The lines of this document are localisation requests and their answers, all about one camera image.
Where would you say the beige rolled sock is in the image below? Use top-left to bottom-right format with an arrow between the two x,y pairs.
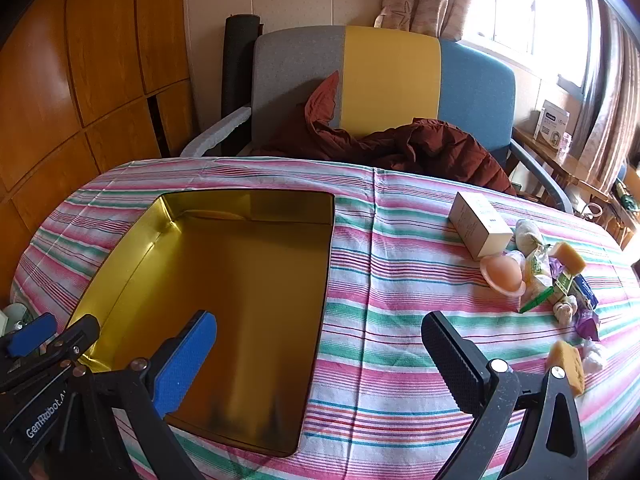
515,219 -> 545,256

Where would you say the green leaf print box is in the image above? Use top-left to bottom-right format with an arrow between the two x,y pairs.
519,250 -> 576,314

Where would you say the wooden wardrobe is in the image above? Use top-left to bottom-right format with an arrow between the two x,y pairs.
0,0 -> 196,301

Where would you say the grey yellow blue armchair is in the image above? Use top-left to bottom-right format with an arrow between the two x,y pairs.
180,25 -> 576,216

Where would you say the blue white carton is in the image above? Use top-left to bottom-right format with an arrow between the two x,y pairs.
570,274 -> 600,311

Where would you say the black rolled mat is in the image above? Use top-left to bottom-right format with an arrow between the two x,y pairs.
221,14 -> 262,156

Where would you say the white blue printed box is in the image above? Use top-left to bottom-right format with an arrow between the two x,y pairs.
532,100 -> 571,142

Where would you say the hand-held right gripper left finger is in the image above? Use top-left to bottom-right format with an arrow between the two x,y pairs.
100,310 -> 218,480

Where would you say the white crumpled wrapper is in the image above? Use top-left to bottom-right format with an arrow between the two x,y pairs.
582,338 -> 608,373

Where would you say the cream cardboard box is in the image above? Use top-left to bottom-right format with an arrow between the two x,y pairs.
447,191 -> 514,261

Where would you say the striped brown curtain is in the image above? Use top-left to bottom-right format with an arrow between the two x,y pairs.
570,0 -> 640,196

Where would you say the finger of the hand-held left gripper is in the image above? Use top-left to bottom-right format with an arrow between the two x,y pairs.
0,312 -> 56,359
0,315 -> 101,393

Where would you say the pink egg-shaped sponge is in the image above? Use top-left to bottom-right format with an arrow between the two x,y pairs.
480,252 -> 527,296

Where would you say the wooden side table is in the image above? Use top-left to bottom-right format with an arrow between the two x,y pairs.
512,125 -> 640,251

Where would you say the maroon puffer jacket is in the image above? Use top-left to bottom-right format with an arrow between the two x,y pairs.
252,71 -> 518,197

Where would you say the gold tin box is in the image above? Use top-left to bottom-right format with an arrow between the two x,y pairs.
66,190 -> 336,457

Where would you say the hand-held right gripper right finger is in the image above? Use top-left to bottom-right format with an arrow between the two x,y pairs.
421,311 -> 589,480

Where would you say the purple foil packet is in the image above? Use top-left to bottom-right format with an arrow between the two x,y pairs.
575,307 -> 601,342

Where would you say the window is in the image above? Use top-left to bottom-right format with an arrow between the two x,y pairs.
460,0 -> 601,96

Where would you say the yellow sponge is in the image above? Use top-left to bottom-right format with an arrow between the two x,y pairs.
545,340 -> 586,397
550,241 -> 587,273

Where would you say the striped tablecloth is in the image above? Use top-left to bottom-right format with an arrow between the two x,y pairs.
10,156 -> 640,480

